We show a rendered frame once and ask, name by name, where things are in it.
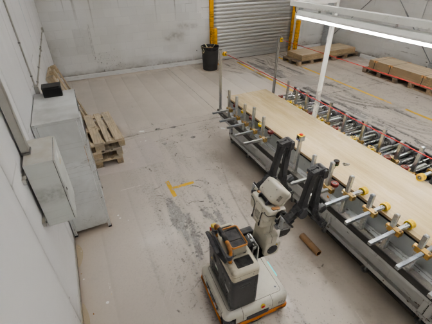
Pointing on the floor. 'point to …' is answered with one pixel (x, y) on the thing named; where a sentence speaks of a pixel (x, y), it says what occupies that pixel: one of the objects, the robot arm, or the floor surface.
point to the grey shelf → (72, 155)
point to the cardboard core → (310, 244)
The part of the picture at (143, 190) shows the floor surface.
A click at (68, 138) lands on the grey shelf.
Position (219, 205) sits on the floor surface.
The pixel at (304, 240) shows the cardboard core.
